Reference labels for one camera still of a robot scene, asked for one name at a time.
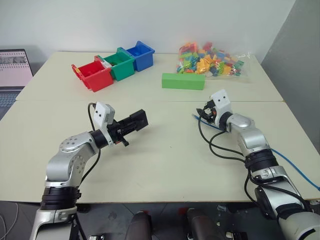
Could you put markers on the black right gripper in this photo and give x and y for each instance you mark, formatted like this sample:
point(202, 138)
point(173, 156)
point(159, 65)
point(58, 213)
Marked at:
point(211, 113)

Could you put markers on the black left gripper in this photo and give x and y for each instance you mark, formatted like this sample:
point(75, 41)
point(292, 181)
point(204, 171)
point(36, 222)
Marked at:
point(117, 136)

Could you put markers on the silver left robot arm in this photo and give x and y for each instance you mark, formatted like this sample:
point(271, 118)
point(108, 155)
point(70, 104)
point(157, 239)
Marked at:
point(71, 160)

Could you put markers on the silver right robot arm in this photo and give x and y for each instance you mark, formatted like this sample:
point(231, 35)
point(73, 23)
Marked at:
point(262, 155)

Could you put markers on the green rectangular block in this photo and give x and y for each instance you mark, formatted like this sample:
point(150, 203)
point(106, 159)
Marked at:
point(183, 81)

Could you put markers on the clear bag of colourful bricks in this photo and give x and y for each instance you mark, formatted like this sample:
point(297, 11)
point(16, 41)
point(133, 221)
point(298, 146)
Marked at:
point(210, 62)

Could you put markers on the green plastic bin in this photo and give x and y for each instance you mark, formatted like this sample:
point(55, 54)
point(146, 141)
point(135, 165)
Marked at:
point(122, 67)

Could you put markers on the red plastic bin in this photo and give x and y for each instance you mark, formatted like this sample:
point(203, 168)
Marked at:
point(96, 75)

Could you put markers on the blue plastic bin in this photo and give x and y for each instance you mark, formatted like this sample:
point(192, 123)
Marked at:
point(142, 56)

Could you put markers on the dark rounded shape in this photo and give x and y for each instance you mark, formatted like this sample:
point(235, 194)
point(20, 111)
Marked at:
point(202, 225)
point(141, 226)

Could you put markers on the grey laptop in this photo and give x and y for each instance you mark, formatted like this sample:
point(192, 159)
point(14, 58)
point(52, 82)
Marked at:
point(12, 75)

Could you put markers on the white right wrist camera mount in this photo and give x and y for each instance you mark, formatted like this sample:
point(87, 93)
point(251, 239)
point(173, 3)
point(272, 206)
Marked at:
point(221, 101)

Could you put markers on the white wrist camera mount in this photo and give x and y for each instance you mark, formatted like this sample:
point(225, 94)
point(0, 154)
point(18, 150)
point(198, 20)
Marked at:
point(102, 112)
point(221, 101)

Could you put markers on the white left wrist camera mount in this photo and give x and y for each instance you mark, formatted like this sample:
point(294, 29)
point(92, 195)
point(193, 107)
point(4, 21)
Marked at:
point(102, 112)

